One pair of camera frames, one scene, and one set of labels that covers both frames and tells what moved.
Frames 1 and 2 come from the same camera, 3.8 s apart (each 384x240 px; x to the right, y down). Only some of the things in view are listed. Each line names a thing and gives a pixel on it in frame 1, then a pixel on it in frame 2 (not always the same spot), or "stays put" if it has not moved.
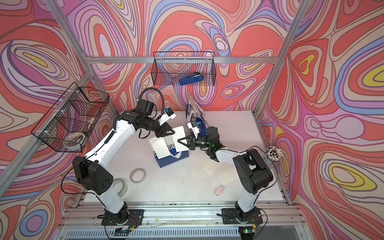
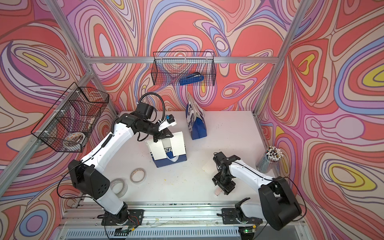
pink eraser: (219, 190) stays put
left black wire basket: (66, 126) stays put
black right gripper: (192, 140) to (227, 188)
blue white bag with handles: (177, 150) to (162, 153)
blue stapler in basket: (194, 77) stays put
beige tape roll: (138, 175) stays put
